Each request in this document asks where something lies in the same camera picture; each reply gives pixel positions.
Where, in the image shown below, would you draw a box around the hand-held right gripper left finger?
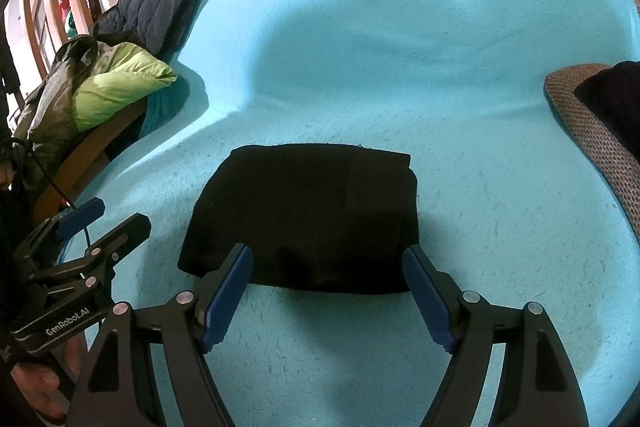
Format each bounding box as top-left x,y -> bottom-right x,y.
65,243 -> 253,427

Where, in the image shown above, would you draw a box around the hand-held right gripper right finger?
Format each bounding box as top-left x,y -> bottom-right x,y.
401,246 -> 588,427

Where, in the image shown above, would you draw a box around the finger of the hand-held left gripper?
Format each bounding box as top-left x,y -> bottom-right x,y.
15,199 -> 106,258
30,213 -> 152,295

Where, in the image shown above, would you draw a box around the black pants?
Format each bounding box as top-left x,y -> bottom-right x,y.
177,143 -> 420,295

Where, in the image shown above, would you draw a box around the person's left hand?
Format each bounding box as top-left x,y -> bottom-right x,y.
9,334 -> 88,427

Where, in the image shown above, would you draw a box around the brown wooden chair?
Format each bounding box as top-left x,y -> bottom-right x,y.
32,107 -> 147,227

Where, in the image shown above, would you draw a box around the green puffer jacket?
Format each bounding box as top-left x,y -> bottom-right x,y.
25,36 -> 179,188

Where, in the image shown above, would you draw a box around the dark navy puffer jacket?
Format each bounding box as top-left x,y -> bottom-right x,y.
92,0 -> 203,58

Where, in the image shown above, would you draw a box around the woven basket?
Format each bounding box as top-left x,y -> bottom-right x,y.
544,63 -> 640,238

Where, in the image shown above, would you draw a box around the turquoise fleece blanket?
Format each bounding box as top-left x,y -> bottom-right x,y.
60,0 -> 640,427

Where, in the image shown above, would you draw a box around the dark purple cloth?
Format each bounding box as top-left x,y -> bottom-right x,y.
574,61 -> 640,142

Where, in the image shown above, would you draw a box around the black cable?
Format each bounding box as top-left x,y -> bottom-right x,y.
9,136 -> 77,210

